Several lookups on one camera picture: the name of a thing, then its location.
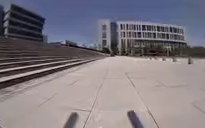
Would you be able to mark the wide grey stone steps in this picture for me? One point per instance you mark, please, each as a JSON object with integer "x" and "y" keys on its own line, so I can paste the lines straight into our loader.
{"x": 26, "y": 63}

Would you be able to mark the dark banded building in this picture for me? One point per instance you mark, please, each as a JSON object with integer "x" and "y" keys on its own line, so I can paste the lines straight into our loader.
{"x": 21, "y": 24}

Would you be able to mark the row of bollards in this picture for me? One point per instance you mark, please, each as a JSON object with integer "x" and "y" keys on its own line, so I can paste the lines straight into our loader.
{"x": 190, "y": 60}

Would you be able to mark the dark tree line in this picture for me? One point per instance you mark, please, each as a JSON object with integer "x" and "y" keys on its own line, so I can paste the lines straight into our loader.
{"x": 200, "y": 51}

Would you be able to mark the pale concrete slab plaza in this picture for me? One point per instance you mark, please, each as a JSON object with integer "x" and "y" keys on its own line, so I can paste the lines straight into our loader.
{"x": 123, "y": 86}

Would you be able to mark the robot's own part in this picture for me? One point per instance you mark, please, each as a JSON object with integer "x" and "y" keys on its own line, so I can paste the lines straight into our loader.
{"x": 135, "y": 119}
{"x": 71, "y": 120}

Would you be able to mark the white multi-storey building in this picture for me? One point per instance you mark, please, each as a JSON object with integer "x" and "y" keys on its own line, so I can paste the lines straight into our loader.
{"x": 145, "y": 38}

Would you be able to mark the low distant building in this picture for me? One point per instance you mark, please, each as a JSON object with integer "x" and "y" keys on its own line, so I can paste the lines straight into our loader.
{"x": 65, "y": 43}

